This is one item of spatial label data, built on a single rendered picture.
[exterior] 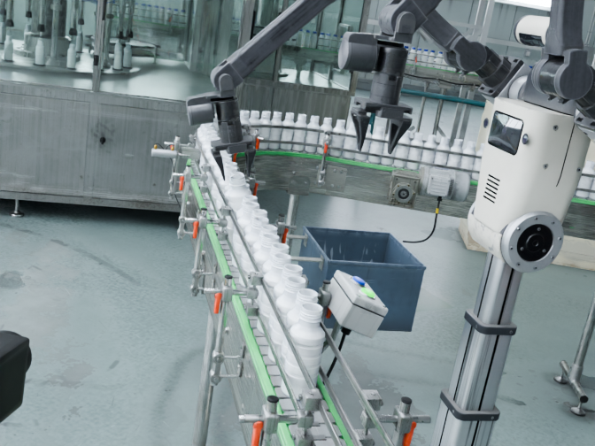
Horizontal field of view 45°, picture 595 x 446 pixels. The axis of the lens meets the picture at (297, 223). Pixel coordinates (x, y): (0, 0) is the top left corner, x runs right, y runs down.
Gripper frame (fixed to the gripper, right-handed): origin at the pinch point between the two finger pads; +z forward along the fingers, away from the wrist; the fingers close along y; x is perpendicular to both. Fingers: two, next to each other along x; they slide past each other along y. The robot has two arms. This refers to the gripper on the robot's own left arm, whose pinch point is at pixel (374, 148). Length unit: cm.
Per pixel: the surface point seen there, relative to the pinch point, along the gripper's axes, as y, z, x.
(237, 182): -19, 21, 43
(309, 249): 13, 49, 76
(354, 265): 21, 46, 56
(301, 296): -16.4, 23.3, -21.1
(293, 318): -17.3, 27.3, -21.6
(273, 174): 21, 51, 178
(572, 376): 175, 129, 140
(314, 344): -15.1, 28.6, -28.9
